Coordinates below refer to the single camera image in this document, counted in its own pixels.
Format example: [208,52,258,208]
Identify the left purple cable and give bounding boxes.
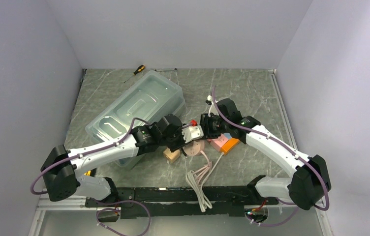
[30,117,152,195]

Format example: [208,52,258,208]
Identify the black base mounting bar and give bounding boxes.
[85,178,271,219]

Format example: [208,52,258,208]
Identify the clear plastic storage box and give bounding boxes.
[85,70,185,170]

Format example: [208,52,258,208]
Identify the pink square socket adapter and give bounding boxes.
[209,135,229,154]

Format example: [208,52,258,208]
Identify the aluminium frame rail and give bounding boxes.
[28,194,87,236]

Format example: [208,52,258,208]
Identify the white coiled cable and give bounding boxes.
[185,153,225,213]

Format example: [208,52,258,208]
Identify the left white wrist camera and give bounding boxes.
[182,120,204,144]

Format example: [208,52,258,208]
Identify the round pink power socket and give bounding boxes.
[183,140,205,157]

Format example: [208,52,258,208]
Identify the beige cube socket adapter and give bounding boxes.
[163,148,181,164]

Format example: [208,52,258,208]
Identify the orange power strip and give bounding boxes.
[220,138,240,155]

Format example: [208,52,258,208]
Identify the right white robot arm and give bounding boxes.
[200,95,331,211]

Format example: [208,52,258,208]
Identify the small orange black screwdriver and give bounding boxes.
[123,64,146,83]

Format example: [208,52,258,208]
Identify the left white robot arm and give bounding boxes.
[40,114,201,207]

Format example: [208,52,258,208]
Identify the blue small adapter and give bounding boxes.
[223,133,232,139]

